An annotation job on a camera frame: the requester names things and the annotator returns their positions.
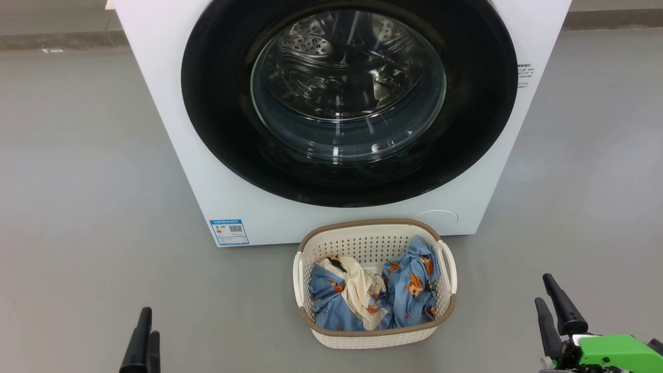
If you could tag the white front-load washing machine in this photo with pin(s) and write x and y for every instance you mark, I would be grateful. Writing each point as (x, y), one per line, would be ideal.
(171, 155)

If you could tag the cream perforated laundry basket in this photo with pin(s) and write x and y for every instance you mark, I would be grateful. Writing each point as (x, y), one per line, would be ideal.
(362, 243)

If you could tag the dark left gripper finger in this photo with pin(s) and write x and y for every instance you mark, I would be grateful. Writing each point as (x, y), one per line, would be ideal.
(137, 347)
(154, 357)

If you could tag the small black text label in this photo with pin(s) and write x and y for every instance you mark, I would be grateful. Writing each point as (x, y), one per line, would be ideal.
(525, 76)

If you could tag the black round glass washer door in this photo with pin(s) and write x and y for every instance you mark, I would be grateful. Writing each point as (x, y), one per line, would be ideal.
(217, 129)

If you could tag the blue and cream garment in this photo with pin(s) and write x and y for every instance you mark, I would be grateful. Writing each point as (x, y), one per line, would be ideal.
(326, 290)

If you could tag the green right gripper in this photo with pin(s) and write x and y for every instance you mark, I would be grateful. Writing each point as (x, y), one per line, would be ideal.
(611, 355)

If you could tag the blue energy label sticker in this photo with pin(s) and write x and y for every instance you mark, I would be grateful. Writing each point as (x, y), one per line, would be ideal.
(229, 232)

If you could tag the blue fox print garment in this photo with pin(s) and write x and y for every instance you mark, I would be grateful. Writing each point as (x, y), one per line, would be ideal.
(409, 305)

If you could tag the round white filter cover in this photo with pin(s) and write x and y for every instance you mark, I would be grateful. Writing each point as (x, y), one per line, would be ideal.
(437, 217)

